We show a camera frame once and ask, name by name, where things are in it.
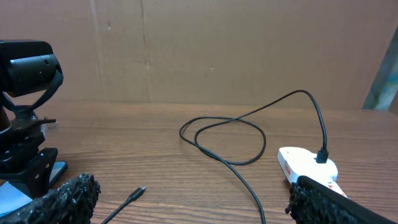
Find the white power strip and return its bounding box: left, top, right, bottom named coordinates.
left=277, top=147, right=347, bottom=198

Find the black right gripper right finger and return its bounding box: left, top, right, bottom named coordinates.
left=285, top=175, right=395, bottom=224

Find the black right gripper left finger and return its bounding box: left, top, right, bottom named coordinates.
left=1, top=173, right=101, bottom=224

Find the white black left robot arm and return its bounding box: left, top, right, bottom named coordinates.
left=1, top=40, right=67, bottom=199

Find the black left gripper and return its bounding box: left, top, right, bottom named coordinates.
left=1, top=119, right=58, bottom=199

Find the black USB charging cable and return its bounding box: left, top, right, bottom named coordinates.
left=101, top=90, right=330, bottom=224

